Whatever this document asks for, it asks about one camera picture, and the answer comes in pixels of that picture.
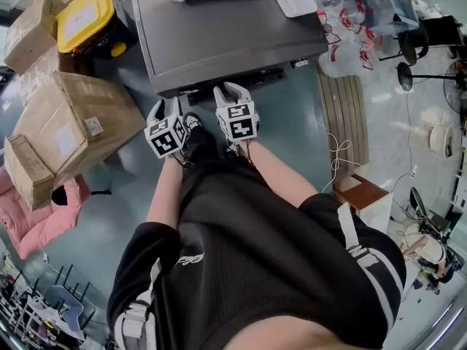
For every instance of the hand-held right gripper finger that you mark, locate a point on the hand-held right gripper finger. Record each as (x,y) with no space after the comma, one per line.
(222,102)
(244,97)

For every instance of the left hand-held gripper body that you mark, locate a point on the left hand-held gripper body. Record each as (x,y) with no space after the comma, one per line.
(164,137)

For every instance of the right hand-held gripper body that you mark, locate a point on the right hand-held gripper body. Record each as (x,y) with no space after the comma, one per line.
(237,122)

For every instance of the person's left forearm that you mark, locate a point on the person's left forearm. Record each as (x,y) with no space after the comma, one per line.
(162,195)

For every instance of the person's right forearm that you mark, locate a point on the person's right forearm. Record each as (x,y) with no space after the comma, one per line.
(284,175)

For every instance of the person's left shoe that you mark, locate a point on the person's left shoe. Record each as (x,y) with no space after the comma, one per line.
(192,120)

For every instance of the person's shoe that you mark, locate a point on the person's shoe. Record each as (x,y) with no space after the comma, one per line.
(231,148)
(192,120)

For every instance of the person's right shoe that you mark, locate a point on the person's right shoe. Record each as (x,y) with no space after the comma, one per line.
(231,148)

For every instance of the black trousers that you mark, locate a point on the black trousers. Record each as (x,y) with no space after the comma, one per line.
(204,148)

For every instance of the silver washer dial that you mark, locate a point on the silver washer dial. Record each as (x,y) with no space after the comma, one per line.
(300,63)

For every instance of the large brown cardboard box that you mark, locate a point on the large brown cardboard box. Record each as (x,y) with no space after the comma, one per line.
(87,122)

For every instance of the black bin with yellow lid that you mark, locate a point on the black bin with yellow lid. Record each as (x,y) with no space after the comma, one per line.
(106,40)

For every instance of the slatted wooden bench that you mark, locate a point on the slatted wooden bench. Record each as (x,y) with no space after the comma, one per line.
(343,115)

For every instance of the pile of clear plastic bottles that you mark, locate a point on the pile of clear plastic bottles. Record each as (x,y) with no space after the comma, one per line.
(346,57)

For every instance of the tape-wrapped cardboard box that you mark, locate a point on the tape-wrapped cardboard box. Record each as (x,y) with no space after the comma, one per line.
(44,71)

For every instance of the small black pouch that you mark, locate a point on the small black pouch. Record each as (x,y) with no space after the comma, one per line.
(60,196)

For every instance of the narrow brown cardboard box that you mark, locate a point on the narrow brown cardboard box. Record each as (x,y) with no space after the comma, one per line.
(27,173)

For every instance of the brown wooden stool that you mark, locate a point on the brown wooden stool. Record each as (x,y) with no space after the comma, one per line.
(361,193)

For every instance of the medium brown cardboard box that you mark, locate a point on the medium brown cardboard box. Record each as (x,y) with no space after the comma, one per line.
(31,35)

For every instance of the pink quilted cushion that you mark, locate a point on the pink quilted cushion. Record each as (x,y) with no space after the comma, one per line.
(33,224)

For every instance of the black standing fan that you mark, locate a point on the black standing fan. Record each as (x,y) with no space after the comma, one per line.
(404,77)

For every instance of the white cabinet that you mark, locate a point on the white cabinet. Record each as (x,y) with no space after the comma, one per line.
(377,213)

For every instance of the clear plastic storage bin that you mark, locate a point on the clear plastic storage bin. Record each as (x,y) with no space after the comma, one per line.
(394,2)

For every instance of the black round-seat chair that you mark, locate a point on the black round-seat chair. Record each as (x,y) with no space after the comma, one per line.
(414,44)

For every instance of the white power strip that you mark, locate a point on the white power strip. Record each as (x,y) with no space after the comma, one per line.
(413,171)

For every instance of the blue chair with black legs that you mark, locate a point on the blue chair with black legs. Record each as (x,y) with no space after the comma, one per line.
(67,306)

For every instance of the black office chair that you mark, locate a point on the black office chair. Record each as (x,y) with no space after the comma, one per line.
(419,202)

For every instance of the white round spool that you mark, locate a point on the white round spool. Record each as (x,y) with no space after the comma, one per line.
(439,141)

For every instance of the black cabinet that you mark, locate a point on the black cabinet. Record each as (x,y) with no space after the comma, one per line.
(441,31)

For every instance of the person's face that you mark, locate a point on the person's face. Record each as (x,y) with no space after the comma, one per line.
(303,335)

